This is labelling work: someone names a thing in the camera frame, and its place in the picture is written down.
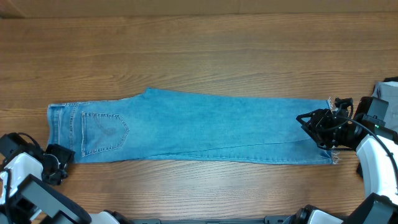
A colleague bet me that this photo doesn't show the light blue denim jeans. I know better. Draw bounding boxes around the light blue denim jeans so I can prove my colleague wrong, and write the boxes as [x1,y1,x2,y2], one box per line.
[47,88,336,165]

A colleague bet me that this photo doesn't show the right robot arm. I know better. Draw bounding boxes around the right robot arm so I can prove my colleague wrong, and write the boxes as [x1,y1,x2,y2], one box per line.
[285,96,397,224]

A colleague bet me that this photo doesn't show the grey folded garment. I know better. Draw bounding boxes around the grey folded garment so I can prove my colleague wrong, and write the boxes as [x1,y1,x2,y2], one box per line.
[372,82,398,132]

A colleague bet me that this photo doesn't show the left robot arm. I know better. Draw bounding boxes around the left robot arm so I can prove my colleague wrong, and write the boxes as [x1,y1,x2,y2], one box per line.
[1,133,129,224]

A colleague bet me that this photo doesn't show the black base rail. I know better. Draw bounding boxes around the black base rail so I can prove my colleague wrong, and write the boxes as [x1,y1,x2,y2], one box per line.
[130,215,295,224]

